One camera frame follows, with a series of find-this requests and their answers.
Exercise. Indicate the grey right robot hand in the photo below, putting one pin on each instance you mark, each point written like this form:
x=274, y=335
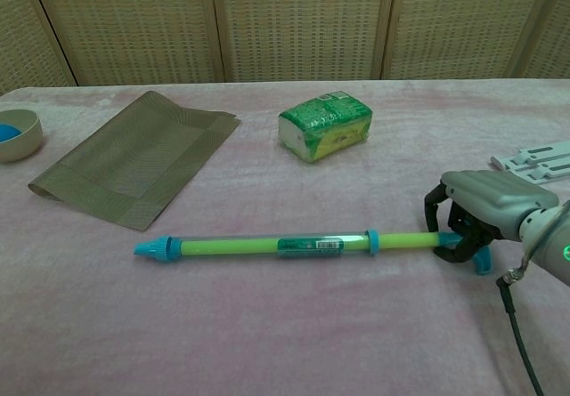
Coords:
x=490, y=191

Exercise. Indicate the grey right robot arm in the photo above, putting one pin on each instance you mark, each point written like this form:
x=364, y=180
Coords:
x=552, y=244

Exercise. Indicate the white plastic folding stand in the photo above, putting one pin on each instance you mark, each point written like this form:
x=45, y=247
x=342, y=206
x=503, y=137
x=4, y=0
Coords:
x=543, y=151

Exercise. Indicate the green tissue pack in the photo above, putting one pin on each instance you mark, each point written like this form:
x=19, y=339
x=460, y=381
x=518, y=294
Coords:
x=325, y=120

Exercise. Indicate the pink fleece table cloth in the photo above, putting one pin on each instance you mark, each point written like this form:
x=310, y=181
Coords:
x=267, y=325

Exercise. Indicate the woven bamboo folding screen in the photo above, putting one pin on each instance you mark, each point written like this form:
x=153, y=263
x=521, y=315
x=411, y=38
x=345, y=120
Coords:
x=289, y=22

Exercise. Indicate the brown woven placemat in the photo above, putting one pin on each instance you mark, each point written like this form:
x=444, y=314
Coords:
x=133, y=160

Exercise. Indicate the beige bowl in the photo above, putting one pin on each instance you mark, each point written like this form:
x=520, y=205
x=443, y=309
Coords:
x=31, y=142

